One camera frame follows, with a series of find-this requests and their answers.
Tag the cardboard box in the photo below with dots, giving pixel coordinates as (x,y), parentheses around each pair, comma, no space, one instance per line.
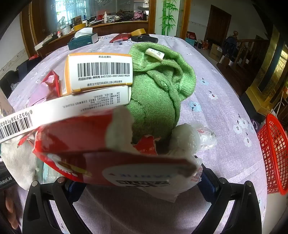
(216,52)

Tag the red snack bag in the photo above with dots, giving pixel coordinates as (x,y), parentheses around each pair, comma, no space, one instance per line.
(90,139)

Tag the teal wet wipes pack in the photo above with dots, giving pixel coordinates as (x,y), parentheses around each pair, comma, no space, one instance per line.
(50,173)

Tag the orange medicine box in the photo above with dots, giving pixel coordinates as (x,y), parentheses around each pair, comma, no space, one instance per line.
(99,72)

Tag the black pouch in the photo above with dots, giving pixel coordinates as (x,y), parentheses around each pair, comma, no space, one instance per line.
(146,39)

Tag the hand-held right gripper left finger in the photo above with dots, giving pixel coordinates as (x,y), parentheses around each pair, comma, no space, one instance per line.
(71,187)

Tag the pile of gift boxes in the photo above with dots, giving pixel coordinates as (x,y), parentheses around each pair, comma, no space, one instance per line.
(196,41)

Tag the dark blue bag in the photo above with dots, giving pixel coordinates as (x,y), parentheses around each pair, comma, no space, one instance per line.
(25,66)

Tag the green bamboo wall decal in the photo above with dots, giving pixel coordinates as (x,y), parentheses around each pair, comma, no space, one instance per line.
(168,18)

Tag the red plastic mesh basket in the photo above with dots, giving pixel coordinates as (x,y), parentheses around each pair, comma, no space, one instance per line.
(274,157)

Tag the brown wooden door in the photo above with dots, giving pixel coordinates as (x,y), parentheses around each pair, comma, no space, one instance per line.
(217,24)

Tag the brown tape roll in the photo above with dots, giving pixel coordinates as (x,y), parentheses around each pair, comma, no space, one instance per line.
(139,32)

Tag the wooden sideboard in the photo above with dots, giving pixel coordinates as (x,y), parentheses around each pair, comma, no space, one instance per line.
(101,28)

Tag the wood framed glass partition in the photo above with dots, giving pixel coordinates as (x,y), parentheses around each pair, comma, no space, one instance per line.
(90,11)

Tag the flat dark red packet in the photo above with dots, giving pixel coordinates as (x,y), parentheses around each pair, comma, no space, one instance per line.
(119,37)

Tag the white medicine box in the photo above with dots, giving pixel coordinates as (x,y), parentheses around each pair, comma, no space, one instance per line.
(56,110)

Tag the dark green tissue box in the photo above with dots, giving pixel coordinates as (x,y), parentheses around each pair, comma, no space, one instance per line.
(83,41)

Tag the red crumpled wrapper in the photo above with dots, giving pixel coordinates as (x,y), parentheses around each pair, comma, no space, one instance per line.
(40,96)

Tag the purple floral tablecloth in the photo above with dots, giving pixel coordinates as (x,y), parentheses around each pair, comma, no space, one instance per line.
(225,108)

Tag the wooden staircase railing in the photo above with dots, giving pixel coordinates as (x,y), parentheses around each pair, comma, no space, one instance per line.
(245,58)

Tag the golden pillar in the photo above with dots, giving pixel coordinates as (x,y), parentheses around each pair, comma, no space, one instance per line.
(267,78)

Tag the black sofa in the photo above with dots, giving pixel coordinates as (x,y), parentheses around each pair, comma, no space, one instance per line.
(11,81)

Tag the green towel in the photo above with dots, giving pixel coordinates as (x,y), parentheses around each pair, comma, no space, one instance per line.
(155,99)

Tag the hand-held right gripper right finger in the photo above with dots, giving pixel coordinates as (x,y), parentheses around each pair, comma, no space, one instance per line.
(208,184)

